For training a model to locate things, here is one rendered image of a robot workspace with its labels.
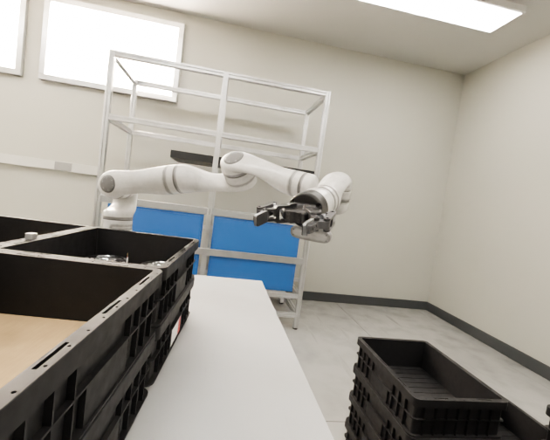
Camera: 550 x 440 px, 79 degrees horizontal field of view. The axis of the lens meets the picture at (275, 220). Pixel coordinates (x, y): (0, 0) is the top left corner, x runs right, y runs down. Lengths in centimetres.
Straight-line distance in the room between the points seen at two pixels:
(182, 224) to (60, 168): 154
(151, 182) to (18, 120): 306
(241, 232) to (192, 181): 170
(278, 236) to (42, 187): 237
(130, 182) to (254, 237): 172
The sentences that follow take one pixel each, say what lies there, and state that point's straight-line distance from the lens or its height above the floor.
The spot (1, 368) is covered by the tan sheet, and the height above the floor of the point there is 83.
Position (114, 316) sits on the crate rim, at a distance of 42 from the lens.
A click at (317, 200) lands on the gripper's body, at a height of 108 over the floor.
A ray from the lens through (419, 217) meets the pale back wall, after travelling 423.
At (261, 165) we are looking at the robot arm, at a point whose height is 116.
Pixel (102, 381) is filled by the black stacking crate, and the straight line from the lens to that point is 45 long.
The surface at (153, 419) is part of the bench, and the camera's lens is 65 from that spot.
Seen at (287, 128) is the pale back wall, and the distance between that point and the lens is 368.
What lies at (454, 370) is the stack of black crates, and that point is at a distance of 140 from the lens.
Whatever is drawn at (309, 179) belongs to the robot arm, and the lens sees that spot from 86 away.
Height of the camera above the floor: 108
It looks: 4 degrees down
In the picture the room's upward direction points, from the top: 8 degrees clockwise
